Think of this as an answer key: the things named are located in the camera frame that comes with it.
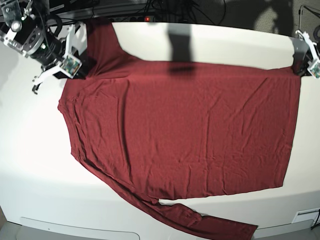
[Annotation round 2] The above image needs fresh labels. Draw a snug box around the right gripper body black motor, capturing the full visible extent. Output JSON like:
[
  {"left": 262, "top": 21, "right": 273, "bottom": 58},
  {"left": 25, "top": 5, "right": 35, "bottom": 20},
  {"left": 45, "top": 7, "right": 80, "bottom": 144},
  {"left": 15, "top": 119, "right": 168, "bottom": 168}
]
[{"left": 30, "top": 30, "right": 65, "bottom": 68}]

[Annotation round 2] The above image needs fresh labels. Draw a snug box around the dark red long-sleeve shirt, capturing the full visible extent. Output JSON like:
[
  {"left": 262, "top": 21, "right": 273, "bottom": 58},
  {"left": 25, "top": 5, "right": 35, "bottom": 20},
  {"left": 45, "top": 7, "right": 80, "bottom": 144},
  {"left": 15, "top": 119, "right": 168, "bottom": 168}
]
[{"left": 58, "top": 18, "right": 301, "bottom": 240}]

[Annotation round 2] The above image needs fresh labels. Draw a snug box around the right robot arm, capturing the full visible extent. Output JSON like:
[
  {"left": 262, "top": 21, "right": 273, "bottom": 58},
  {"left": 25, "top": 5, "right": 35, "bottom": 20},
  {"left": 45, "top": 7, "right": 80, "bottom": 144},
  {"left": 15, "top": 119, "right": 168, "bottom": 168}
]
[{"left": 0, "top": 0, "right": 87, "bottom": 94}]

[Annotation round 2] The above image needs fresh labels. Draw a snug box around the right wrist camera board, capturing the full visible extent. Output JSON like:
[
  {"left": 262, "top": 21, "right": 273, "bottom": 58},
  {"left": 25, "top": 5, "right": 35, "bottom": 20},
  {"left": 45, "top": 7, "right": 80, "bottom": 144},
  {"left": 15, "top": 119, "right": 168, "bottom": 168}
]
[{"left": 60, "top": 56, "right": 82, "bottom": 78}]

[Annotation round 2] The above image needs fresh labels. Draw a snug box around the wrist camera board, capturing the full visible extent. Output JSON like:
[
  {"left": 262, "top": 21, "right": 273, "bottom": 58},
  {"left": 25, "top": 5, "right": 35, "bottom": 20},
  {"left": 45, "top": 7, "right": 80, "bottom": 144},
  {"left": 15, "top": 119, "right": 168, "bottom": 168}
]
[
  {"left": 307, "top": 59, "right": 320, "bottom": 79},
  {"left": 60, "top": 56, "right": 82, "bottom": 78}
]

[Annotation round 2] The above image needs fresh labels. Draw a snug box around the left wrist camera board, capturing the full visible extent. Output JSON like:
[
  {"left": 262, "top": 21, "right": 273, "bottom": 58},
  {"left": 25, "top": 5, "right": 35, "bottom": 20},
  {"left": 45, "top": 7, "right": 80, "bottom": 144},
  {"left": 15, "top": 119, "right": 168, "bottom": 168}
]
[{"left": 307, "top": 59, "right": 320, "bottom": 79}]

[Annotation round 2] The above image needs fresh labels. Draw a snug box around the white metal rack frame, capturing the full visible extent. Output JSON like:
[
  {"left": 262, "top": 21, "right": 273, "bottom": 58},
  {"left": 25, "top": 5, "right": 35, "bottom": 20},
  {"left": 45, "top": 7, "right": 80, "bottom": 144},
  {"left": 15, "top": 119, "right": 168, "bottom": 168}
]
[{"left": 297, "top": 4, "right": 320, "bottom": 33}]

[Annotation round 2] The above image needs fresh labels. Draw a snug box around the black power strip red switch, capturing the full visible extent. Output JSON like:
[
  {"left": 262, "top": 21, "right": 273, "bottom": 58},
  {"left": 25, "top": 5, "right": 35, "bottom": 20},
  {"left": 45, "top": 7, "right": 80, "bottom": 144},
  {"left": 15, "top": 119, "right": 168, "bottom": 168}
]
[{"left": 108, "top": 15, "right": 154, "bottom": 23}]

